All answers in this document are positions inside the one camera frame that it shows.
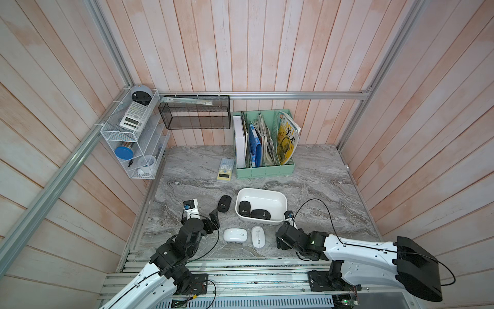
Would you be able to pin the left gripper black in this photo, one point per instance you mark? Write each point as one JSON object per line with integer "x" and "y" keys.
{"x": 210, "y": 228}

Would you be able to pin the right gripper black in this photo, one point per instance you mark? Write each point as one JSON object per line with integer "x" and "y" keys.
{"x": 280, "y": 243}

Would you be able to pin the white mouse slim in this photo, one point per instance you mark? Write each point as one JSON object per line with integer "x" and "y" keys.
{"x": 258, "y": 237}

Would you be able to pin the white mouse wide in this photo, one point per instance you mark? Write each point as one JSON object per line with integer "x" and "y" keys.
{"x": 235, "y": 235}

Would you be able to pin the black mouse wide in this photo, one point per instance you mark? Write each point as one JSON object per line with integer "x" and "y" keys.
{"x": 261, "y": 214}

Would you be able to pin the black mouse plain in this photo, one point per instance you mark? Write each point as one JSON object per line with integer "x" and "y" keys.
{"x": 224, "y": 203}

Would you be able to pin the white storage box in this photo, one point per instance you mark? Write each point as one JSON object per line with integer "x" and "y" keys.
{"x": 272, "y": 201}

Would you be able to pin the black mouse with logo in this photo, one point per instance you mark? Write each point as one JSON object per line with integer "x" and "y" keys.
{"x": 244, "y": 208}

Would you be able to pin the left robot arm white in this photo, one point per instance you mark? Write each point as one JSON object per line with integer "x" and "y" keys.
{"x": 166, "y": 273}

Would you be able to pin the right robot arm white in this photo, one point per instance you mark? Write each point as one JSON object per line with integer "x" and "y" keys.
{"x": 402, "y": 264}

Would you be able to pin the yellow blue calculator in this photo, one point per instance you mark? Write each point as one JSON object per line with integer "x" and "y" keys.
{"x": 226, "y": 169}

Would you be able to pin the newspapers in organizer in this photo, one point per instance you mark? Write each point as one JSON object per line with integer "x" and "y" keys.
{"x": 268, "y": 157}

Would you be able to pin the white ceramic cup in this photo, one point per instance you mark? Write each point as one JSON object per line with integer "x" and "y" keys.
{"x": 146, "y": 165}

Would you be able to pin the blue folder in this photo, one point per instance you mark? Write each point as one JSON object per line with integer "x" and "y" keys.
{"x": 255, "y": 147}

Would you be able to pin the blue lid jar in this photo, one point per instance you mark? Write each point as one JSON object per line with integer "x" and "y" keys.
{"x": 125, "y": 151}

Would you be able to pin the yellow magazine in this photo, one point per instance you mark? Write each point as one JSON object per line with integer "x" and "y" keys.
{"x": 288, "y": 136}

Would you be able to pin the white binder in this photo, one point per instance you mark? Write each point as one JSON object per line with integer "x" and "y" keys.
{"x": 239, "y": 141}

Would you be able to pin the green file organizer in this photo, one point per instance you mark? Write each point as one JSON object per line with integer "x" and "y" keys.
{"x": 270, "y": 117}

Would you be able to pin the white calculator on shelf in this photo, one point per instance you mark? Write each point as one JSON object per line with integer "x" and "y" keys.
{"x": 135, "y": 117}

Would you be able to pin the paper pack on basket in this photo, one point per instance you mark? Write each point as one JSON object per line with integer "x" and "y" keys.
{"x": 181, "y": 100}

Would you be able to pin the round white black clock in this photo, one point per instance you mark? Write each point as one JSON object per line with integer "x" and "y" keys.
{"x": 141, "y": 94}

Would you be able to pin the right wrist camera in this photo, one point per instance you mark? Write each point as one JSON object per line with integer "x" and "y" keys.
{"x": 289, "y": 218}

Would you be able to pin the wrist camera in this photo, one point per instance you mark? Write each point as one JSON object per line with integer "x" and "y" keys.
{"x": 289, "y": 218}
{"x": 190, "y": 204}

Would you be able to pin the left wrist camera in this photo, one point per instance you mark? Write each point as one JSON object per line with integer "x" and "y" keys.
{"x": 190, "y": 204}

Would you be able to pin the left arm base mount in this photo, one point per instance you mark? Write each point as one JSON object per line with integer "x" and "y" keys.
{"x": 195, "y": 284}

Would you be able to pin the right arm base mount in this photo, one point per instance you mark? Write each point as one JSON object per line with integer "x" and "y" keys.
{"x": 328, "y": 280}

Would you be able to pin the white wire wall shelf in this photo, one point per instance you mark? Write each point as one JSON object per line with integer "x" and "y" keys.
{"x": 152, "y": 140}

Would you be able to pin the black mesh wall basket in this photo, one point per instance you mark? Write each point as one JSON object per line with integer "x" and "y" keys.
{"x": 197, "y": 117}

